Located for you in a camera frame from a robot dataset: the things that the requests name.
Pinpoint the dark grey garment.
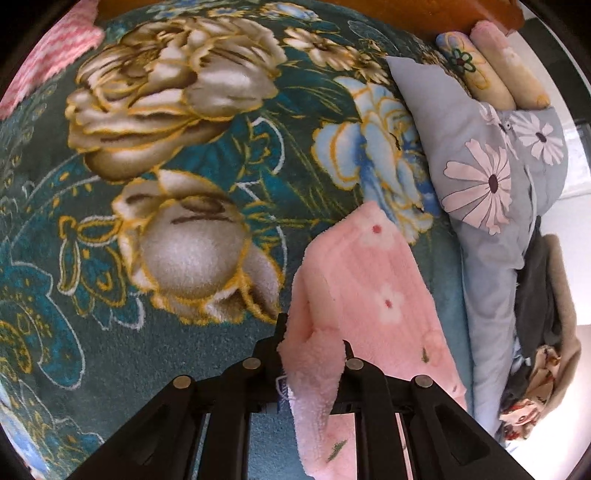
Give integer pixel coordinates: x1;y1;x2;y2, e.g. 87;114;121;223
501;226;562;403

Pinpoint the teal floral plush blanket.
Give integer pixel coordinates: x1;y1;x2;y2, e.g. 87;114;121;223
0;0;467;480

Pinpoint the beige garment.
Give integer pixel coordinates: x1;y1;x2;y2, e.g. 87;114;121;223
539;233;583;417

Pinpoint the yellow floral rolled pillow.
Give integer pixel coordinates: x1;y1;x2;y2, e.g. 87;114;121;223
435;31;516;110

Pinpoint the pink floral fleece garment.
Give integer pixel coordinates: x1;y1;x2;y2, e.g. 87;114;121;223
277;202;468;479

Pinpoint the peach floral pillow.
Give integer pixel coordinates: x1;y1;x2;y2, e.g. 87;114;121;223
470;20;553;110

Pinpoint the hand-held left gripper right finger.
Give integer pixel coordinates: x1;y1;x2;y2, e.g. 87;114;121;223
338;339;536;480

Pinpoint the cream cartoon print garment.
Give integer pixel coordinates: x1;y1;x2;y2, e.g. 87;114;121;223
499;346;562;442

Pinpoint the wooden bed headboard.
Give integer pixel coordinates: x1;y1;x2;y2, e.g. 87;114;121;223
97;0;525;37

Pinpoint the pink textured cloth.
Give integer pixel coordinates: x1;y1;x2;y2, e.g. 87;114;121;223
0;0;106;120

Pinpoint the blue daisy print duvet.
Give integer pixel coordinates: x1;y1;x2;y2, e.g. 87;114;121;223
385;55;570;435

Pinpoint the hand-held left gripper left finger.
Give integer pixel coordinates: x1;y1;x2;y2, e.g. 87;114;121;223
69;313;290;480

